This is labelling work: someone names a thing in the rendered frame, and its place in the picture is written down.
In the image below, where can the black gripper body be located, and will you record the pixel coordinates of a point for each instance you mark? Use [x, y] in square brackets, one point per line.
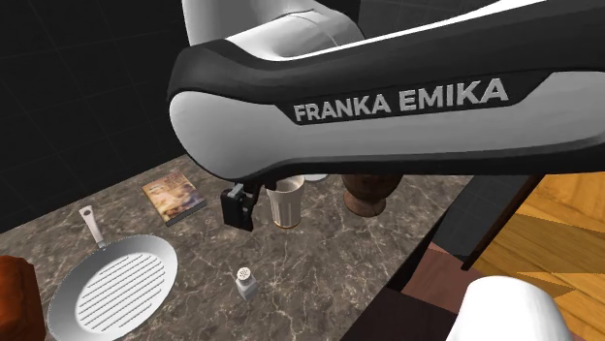
[238, 211]

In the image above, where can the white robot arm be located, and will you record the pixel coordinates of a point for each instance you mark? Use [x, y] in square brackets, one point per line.
[359, 137]

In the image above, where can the cream ribbed tumbler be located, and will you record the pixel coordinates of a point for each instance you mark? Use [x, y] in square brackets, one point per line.
[286, 203]

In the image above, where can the book with yellowish cover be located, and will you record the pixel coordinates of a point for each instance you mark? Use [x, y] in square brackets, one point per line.
[174, 195]

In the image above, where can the glass salt shaker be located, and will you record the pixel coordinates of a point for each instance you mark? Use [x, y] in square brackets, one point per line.
[246, 285]

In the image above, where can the white round object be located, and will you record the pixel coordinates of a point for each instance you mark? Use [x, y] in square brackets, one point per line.
[315, 177]

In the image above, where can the brown wooden vase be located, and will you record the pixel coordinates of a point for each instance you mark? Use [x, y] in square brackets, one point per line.
[368, 194]

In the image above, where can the grey ridged grill pan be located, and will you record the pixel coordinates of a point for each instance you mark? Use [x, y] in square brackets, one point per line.
[118, 288]

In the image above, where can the dark reddish robot stand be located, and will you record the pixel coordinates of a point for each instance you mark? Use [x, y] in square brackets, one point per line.
[425, 283]

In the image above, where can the reddish brown rounded object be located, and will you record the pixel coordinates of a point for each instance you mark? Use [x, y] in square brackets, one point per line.
[16, 302]

